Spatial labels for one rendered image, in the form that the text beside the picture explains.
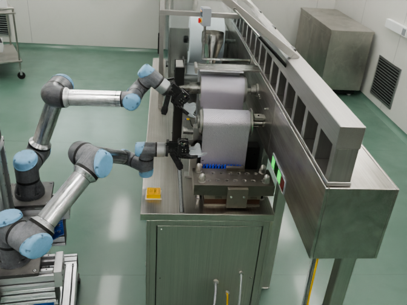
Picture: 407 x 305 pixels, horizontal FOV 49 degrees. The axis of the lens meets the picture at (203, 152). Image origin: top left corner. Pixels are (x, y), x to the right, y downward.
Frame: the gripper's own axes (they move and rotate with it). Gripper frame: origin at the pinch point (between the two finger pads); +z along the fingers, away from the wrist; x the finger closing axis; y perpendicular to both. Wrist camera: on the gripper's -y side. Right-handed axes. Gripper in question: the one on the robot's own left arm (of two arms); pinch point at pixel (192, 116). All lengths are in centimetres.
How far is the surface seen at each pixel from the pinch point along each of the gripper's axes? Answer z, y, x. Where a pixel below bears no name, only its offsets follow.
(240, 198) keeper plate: 37.5, -8.3, -29.2
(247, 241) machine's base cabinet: 57, -23, -33
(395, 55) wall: 239, 134, 312
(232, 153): 26.9, 0.4, -7.5
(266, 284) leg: 122, -59, 6
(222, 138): 17.1, 3.0, -7.5
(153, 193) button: 7.3, -38.7, -19.9
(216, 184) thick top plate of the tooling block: 24.0, -11.2, -26.9
